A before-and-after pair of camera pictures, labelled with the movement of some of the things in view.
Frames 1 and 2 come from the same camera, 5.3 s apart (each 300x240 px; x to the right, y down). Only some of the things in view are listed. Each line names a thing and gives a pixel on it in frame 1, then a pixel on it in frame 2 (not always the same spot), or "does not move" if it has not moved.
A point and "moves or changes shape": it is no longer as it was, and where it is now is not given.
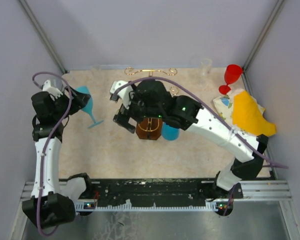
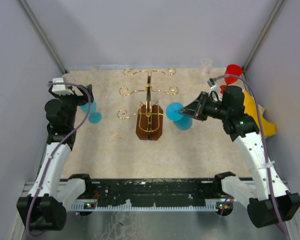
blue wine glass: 88,106 moves or changes shape
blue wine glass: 169,133 moves or changes shape
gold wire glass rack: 151,128 does not move
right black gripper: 121,118 to 196,108
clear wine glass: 206,64 does not move
